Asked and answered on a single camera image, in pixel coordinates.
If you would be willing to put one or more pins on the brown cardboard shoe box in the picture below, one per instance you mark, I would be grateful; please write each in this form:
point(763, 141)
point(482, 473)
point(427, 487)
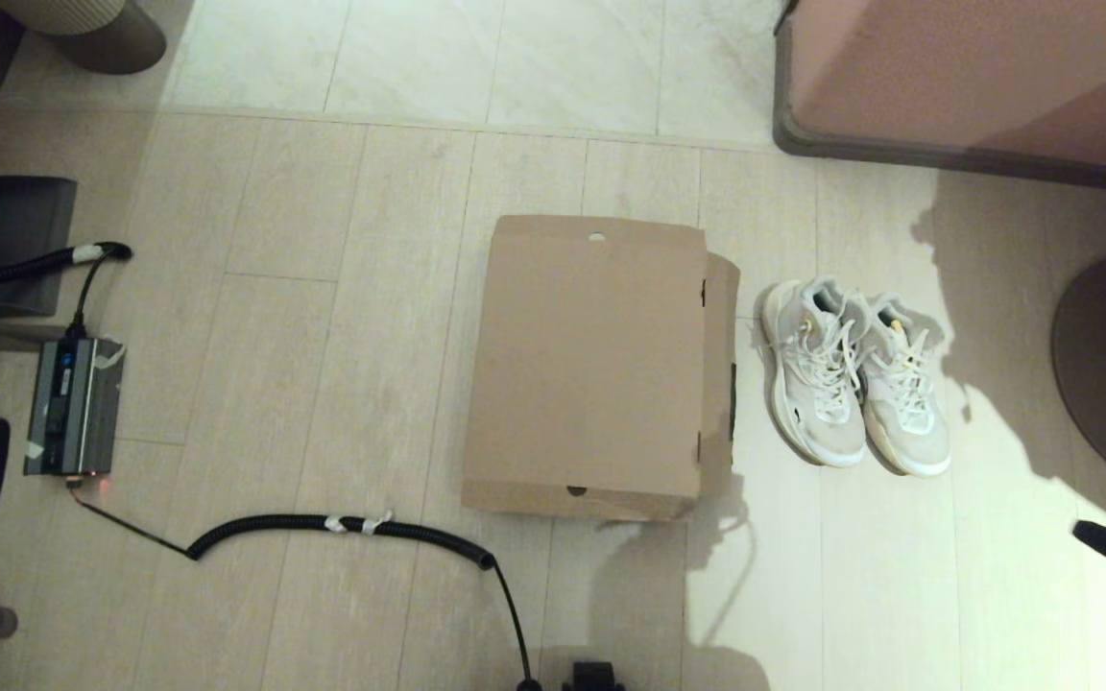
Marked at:
point(591, 374)

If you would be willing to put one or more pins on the white lace-up sneaker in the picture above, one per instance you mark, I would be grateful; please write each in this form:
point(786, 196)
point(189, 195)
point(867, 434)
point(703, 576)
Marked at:
point(817, 422)
point(908, 422)

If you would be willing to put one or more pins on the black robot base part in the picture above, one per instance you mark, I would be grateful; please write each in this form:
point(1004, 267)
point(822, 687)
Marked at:
point(593, 677)

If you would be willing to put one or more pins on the dark square furniture base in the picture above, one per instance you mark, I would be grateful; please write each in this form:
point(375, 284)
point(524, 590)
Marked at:
point(15, 221)

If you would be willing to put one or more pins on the grey metal power unit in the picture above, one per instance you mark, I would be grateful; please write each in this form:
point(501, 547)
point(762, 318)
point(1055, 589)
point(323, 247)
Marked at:
point(73, 408)

